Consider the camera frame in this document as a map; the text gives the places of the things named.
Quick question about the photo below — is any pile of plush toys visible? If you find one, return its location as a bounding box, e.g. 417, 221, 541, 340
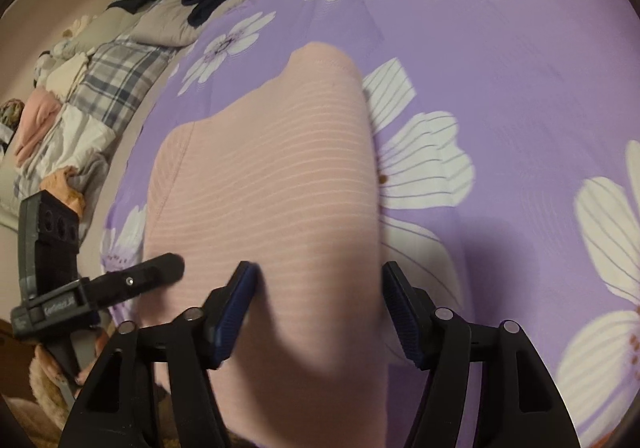
35, 16, 96, 79

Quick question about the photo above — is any beige fuzzy cloth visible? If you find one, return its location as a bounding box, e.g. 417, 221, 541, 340
0, 358, 171, 448

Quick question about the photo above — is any orange garment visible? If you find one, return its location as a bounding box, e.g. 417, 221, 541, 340
47, 167, 86, 216

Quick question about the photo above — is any beige pillow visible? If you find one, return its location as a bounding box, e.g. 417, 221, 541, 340
65, 11, 141, 54

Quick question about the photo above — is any pink crumpled garment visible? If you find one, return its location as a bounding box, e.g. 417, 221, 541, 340
14, 91, 63, 166

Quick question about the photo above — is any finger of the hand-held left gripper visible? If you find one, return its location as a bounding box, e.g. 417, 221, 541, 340
82, 253, 186, 309

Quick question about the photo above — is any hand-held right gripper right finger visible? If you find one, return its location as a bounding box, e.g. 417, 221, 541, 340
382, 261, 583, 448

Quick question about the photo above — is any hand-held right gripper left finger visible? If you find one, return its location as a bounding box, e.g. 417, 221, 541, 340
60, 261, 261, 448

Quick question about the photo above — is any person's left hand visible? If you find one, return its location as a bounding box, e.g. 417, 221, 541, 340
35, 340, 63, 381

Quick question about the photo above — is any brown knitted cloth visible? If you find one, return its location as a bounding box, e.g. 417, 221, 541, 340
0, 98, 26, 129

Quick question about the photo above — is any pink ribbed sweater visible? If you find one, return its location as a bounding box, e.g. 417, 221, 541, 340
145, 42, 396, 448

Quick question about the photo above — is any grey garment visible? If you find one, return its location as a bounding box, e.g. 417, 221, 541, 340
70, 153, 111, 224

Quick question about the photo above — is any purple floral blanket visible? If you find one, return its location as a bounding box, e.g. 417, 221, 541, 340
100, 0, 640, 448

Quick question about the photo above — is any cream garment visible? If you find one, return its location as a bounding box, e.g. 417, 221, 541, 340
45, 52, 91, 96

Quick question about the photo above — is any grey quilted pillow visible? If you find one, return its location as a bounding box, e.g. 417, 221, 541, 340
132, 0, 226, 46

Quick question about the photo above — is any mauve bed sheet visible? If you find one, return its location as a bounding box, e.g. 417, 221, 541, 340
0, 138, 151, 279

